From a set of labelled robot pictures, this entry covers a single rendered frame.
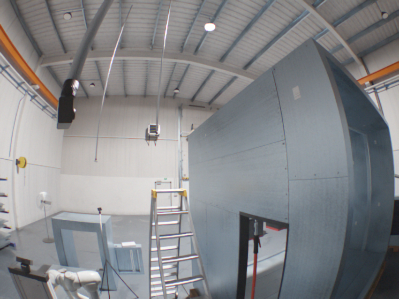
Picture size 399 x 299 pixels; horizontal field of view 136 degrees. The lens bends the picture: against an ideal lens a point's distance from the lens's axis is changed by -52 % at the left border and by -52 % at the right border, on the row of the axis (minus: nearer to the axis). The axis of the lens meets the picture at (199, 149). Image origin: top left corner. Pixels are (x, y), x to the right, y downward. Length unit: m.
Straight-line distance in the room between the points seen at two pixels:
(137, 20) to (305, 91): 6.70
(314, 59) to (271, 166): 0.75
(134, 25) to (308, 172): 7.19
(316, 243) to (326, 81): 0.86
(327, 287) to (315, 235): 0.33
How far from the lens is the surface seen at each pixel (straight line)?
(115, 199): 11.17
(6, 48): 7.17
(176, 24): 7.27
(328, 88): 0.97
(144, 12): 6.98
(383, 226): 4.56
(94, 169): 11.40
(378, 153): 4.35
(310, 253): 1.08
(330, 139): 0.92
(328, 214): 0.95
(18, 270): 1.43
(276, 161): 1.15
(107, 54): 8.20
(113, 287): 4.01
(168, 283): 1.66
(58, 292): 3.10
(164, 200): 11.14
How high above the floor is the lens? 2.45
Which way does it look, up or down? 9 degrees up
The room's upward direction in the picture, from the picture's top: 1 degrees counter-clockwise
